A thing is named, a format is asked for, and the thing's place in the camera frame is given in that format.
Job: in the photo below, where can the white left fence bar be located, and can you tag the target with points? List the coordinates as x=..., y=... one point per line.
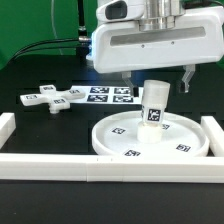
x=7, y=127

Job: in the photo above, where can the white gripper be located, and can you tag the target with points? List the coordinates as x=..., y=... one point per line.
x=196, y=38

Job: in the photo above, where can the white fence bar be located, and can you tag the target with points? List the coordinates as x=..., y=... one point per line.
x=215, y=135
x=7, y=127
x=113, y=169

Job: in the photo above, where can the white right fence bar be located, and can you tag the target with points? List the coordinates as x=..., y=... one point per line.
x=215, y=135

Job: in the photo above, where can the fiducial marker sheet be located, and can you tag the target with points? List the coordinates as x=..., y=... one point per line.
x=107, y=95

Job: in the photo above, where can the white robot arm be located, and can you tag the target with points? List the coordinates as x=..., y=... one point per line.
x=152, y=15

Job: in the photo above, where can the white round table top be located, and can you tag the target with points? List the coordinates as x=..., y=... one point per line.
x=181, y=137

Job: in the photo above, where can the white cross-shaped table base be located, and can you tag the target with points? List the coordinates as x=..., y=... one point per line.
x=57, y=100

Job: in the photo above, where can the white front fence bar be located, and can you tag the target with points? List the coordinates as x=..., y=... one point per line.
x=113, y=169

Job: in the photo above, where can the black vertical pole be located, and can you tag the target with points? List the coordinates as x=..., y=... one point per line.
x=82, y=31

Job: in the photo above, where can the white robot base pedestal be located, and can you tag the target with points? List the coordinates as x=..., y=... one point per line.
x=90, y=55

